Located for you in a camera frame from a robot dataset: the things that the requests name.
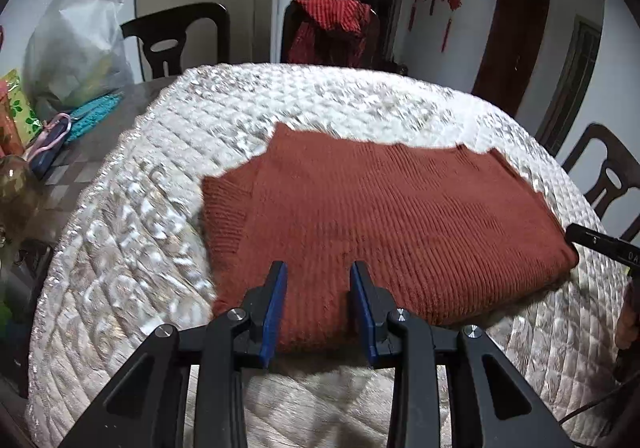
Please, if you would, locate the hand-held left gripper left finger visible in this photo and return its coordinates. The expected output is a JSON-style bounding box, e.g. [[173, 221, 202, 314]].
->
[[60, 261, 289, 448]]

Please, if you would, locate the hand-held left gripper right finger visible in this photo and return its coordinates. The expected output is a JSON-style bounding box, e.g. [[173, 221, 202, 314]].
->
[[349, 261, 574, 448]]

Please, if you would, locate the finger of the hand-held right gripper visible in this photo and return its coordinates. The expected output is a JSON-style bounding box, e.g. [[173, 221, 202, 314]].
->
[[564, 223, 622, 257]]

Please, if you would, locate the rust red knit sweater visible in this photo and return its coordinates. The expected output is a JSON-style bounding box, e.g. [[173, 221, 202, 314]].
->
[[200, 122, 581, 355]]

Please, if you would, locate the person's right hand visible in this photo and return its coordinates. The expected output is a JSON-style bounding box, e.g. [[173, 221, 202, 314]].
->
[[615, 278, 640, 355]]

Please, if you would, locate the dark wooden chair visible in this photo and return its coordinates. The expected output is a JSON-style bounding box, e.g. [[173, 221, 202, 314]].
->
[[560, 122, 640, 244], [280, 0, 382, 70], [120, 2, 232, 82]]

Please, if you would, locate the dark framed door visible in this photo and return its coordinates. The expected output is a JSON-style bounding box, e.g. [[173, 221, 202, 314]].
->
[[535, 15, 604, 155]]

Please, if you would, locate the white quilted blanket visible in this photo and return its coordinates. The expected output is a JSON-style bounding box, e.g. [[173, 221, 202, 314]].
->
[[25, 62, 634, 448]]

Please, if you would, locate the brown wooden door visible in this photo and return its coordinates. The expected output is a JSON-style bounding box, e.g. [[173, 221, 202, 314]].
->
[[471, 0, 551, 117]]

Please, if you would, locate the teal woven mat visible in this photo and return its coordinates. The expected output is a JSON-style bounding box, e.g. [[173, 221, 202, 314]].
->
[[67, 92, 124, 142]]

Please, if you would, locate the pink and blue pouch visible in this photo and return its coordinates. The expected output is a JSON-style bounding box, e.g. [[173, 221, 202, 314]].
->
[[29, 112, 74, 180]]

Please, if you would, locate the red checked cloth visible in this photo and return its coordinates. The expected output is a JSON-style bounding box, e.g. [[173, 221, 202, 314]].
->
[[290, 0, 372, 69]]

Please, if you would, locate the green leaf print packet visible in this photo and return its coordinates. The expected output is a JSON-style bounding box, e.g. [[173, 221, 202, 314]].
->
[[0, 69, 40, 145]]

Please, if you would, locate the white plastic bag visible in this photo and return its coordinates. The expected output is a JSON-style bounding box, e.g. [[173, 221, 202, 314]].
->
[[22, 0, 135, 112]]

